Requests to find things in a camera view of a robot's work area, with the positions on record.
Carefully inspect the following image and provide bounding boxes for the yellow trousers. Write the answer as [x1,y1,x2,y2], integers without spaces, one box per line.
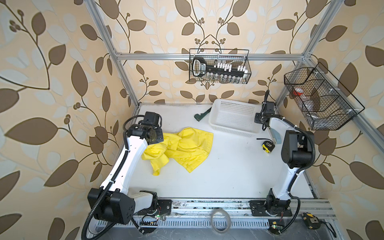
[142,128,214,176]

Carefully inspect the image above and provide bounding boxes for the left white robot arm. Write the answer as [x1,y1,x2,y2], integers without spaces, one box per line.
[81,112,164,240]

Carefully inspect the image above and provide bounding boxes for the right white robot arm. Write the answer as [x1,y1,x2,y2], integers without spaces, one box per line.
[255,100,316,215]

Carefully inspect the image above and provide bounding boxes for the light blue stapler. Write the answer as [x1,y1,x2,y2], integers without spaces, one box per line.
[269,128,282,145]

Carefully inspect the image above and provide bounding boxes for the white plastic laundry basket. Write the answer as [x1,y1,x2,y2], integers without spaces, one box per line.
[209,99,262,137]

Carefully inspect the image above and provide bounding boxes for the red item in basket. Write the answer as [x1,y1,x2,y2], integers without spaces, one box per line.
[292,87,305,98]

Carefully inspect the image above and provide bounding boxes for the dark green pipe wrench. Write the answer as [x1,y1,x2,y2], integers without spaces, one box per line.
[194,108,212,122]

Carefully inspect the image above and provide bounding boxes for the black tool in basket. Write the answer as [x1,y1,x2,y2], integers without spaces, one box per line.
[189,55,252,78]

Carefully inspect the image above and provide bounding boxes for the clear tape roll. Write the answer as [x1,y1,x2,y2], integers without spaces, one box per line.
[210,209,232,234]

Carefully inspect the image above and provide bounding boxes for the black wire basket right wall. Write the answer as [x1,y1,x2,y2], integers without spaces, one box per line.
[293,63,365,131]

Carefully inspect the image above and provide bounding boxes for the black wire basket wall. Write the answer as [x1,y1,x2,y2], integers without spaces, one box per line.
[293,63,365,131]
[189,48,252,85]

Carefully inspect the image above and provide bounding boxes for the black wire basket back wall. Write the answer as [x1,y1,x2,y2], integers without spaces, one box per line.
[189,48,252,85]

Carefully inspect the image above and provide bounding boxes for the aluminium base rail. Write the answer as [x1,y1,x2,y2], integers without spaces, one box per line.
[134,198,338,229]

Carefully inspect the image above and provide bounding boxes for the aluminium frame post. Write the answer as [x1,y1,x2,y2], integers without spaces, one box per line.
[276,1,344,109]

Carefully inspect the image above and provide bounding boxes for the yellow tape measure front rail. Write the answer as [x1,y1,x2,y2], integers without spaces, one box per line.
[302,213,321,230]

